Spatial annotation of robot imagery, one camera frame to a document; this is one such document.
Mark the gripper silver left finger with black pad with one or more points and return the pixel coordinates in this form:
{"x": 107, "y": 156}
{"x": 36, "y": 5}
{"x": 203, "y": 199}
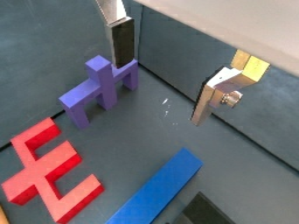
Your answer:
{"x": 120, "y": 31}

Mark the blue long bar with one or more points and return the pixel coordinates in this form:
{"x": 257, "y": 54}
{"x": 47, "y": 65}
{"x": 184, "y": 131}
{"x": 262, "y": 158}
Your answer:
{"x": 159, "y": 190}

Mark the purple H-shaped block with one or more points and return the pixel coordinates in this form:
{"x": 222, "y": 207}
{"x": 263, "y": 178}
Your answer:
{"x": 99, "y": 88}

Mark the yellow slotted board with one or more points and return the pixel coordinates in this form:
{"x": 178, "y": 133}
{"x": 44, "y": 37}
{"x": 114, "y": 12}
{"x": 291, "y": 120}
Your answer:
{"x": 3, "y": 218}

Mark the red E-shaped block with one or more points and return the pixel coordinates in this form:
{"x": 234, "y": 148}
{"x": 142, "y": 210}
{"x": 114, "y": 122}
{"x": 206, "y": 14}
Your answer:
{"x": 35, "y": 180}

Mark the black U-shaped holder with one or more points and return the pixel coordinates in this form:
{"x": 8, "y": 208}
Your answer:
{"x": 202, "y": 212}

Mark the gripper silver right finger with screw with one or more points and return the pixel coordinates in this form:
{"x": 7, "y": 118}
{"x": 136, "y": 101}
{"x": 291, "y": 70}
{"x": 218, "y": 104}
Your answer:
{"x": 221, "y": 88}

